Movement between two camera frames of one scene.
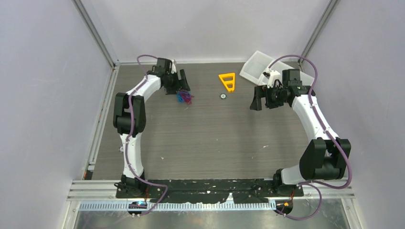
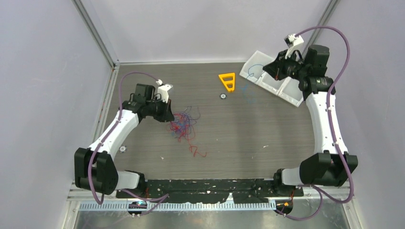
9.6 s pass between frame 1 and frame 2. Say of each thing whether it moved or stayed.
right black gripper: moved
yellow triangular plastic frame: stayed
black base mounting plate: stayed
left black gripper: moved
